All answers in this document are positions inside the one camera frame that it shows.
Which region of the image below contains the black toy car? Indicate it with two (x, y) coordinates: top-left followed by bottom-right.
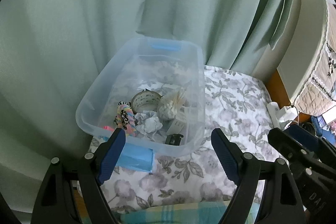
(166, 134), (183, 146)

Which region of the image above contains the green curtain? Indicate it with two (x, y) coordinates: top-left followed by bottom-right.
(0, 0), (298, 211)

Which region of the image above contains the beige quilted cloth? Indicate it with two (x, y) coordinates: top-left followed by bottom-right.
(294, 0), (336, 115)

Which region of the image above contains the white paper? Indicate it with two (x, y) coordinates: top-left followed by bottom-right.
(134, 111), (164, 142)

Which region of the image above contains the white headboard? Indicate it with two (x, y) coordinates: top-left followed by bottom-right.
(252, 0), (328, 106)

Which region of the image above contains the leopard print scrunchie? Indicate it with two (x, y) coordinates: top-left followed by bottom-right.
(113, 101), (130, 126)

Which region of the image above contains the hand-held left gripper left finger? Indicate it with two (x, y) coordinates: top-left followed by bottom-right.
(31, 127), (126, 224)

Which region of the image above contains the bag of cotton swabs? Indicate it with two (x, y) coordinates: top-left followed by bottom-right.
(157, 90), (188, 121)

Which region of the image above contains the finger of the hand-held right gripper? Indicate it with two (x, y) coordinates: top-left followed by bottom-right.
(267, 127), (336, 172)
(287, 124), (336, 160)

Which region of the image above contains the tape roll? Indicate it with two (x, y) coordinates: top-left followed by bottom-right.
(130, 91), (162, 114)

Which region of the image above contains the white power strip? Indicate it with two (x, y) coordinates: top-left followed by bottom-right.
(266, 101), (300, 130)

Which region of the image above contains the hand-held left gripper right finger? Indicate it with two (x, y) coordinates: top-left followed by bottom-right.
(211, 128), (306, 224)

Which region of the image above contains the pastel rope hair tie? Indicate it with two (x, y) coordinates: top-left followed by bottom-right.
(117, 105), (138, 138)

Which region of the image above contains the orange wooden bed frame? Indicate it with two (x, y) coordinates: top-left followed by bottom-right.
(264, 70), (313, 119)

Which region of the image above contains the small white box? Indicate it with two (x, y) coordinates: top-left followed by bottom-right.
(167, 106), (196, 135)

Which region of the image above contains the translucent plastic container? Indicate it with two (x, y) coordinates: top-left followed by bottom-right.
(76, 38), (206, 172)

